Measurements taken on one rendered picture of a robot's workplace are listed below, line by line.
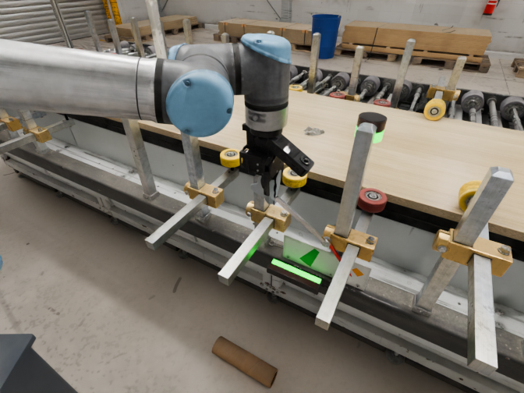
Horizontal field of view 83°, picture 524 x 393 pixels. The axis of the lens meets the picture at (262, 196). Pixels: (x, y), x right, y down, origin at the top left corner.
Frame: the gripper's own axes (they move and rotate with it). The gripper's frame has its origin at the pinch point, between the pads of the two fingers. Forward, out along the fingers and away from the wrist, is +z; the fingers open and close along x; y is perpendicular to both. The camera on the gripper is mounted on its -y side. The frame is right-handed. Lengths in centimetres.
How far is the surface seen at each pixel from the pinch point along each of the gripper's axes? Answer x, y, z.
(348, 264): 1.3, -21.7, 10.8
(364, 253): -5.6, -24.3, 12.0
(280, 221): -5.6, 0.2, 12.1
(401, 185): -33.6, -27.6, 6.8
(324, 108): -81, 14, 7
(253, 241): 4.8, 3.1, 12.1
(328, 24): -543, 167, 37
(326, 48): -546, 167, 78
